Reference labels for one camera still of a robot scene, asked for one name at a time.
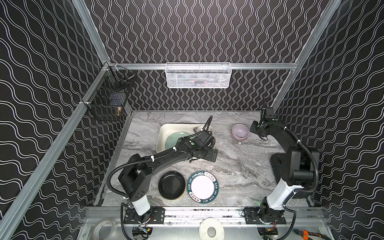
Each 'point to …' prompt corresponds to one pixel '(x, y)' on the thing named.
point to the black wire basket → (106, 100)
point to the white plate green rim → (203, 186)
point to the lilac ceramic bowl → (240, 132)
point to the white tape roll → (211, 222)
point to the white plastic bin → (166, 129)
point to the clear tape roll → (96, 233)
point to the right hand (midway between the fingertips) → (255, 129)
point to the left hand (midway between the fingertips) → (210, 151)
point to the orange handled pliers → (306, 234)
